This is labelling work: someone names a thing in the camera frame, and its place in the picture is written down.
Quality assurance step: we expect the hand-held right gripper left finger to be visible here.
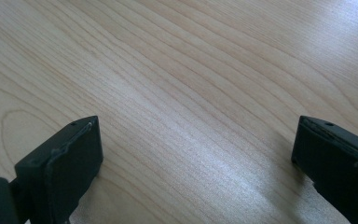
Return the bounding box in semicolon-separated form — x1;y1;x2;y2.
13;115;104;224

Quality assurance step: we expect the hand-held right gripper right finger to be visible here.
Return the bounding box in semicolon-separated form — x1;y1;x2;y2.
291;115;358;224

